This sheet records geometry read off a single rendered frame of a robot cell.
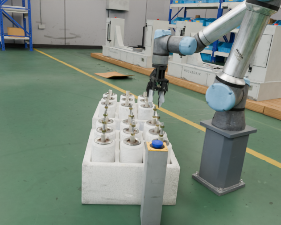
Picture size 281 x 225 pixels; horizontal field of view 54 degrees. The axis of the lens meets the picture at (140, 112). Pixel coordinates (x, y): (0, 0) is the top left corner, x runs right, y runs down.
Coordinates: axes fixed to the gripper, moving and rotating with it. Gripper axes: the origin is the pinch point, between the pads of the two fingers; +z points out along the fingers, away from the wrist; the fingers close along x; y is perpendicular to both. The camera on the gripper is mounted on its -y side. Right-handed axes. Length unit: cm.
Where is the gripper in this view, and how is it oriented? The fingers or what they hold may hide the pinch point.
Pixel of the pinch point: (154, 104)
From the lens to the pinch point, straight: 135.7
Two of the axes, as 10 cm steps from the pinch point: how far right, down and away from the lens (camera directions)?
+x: 9.8, 0.1, 2.1
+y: 2.0, 3.1, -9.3
